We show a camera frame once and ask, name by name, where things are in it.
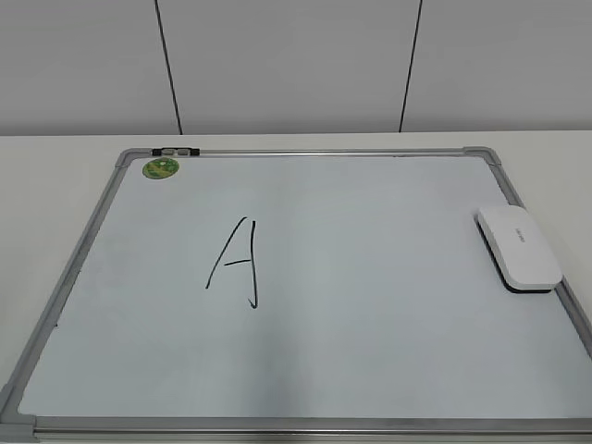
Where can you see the white board with aluminium frame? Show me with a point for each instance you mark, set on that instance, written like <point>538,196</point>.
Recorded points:
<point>294,294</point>

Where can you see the round green sticker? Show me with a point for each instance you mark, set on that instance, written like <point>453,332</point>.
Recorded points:
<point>160,168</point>

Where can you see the white board eraser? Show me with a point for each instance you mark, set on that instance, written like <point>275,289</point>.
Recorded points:
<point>519,248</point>

